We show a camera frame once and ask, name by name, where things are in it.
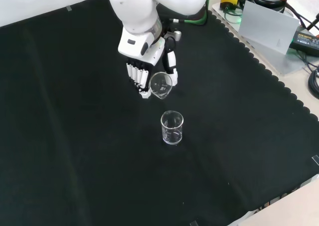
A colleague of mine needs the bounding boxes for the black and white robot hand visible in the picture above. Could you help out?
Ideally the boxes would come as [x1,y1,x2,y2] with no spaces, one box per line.
[118,27,179,99]

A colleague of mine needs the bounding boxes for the small clear glass beaker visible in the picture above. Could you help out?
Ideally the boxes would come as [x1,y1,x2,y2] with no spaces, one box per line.
[148,71,173,101]

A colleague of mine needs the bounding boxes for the large clear glass beaker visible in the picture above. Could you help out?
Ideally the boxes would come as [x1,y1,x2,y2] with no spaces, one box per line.
[160,110,185,145]

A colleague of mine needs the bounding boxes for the black bench cloth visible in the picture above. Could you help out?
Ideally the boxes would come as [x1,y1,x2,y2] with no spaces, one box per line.
[0,0,319,226]

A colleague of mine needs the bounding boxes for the pale board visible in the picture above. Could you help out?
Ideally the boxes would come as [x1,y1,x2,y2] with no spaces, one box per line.
[238,0,300,55]

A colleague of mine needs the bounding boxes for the black power adapter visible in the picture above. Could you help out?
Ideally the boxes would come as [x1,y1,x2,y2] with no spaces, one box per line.
[289,26,319,57]

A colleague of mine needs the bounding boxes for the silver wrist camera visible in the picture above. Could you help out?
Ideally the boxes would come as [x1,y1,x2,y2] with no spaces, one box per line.
[163,30,182,41]

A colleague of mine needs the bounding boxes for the green cable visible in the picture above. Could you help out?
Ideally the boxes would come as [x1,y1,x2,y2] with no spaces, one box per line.
[183,0,215,26]

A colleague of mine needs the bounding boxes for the grey metal base plate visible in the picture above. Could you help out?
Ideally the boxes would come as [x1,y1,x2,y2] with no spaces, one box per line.
[211,2,312,77]

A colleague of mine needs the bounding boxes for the coiled black cable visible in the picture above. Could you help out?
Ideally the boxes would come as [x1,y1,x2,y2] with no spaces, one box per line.
[308,66,319,98]

